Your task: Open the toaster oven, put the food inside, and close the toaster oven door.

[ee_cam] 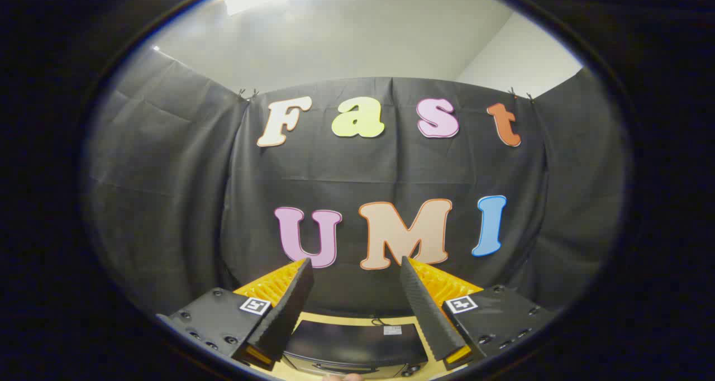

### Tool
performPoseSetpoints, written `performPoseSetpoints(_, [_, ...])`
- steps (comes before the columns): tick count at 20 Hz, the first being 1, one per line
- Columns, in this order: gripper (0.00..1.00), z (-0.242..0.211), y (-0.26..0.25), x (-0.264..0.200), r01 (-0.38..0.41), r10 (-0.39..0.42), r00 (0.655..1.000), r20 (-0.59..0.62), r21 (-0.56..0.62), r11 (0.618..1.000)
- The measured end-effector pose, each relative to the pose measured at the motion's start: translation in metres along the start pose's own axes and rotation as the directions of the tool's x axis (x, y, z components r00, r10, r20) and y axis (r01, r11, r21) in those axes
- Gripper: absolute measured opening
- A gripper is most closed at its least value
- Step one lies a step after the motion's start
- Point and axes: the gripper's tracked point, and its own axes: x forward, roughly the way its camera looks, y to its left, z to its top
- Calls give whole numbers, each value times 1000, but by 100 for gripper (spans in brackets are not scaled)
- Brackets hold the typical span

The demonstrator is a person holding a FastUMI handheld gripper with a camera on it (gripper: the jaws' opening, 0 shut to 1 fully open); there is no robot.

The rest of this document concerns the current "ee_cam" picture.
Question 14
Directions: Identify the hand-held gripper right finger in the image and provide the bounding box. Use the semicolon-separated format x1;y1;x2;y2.
399;255;560;372

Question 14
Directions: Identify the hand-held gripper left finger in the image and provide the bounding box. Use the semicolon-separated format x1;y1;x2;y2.
155;257;314;372

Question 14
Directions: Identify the black toaster oven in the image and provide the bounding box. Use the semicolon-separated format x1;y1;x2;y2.
282;320;430;379

